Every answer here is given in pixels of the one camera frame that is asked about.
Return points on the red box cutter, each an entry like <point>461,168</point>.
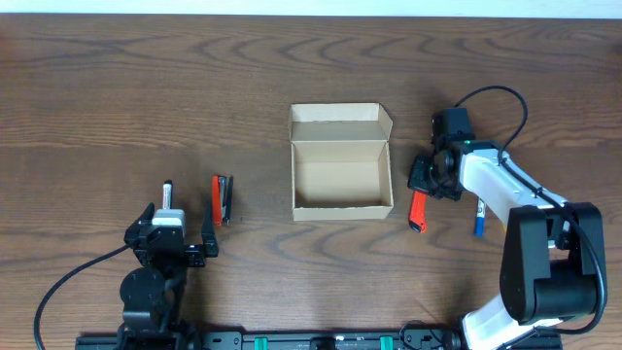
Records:
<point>417,218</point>

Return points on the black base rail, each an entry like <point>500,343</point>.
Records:
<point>410,339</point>

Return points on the blue capped whiteboard marker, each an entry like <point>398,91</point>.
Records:
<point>480,219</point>

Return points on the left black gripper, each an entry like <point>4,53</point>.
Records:
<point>197,258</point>

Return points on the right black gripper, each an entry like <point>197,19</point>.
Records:
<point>415,163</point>

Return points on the red black stapler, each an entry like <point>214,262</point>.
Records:
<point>222,188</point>

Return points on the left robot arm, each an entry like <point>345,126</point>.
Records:
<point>152,294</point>

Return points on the brown cardboard box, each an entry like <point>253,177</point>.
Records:
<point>341,168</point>

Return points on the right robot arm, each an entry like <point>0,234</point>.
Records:
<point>553,260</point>

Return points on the black capped marker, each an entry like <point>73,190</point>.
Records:
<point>167,188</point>

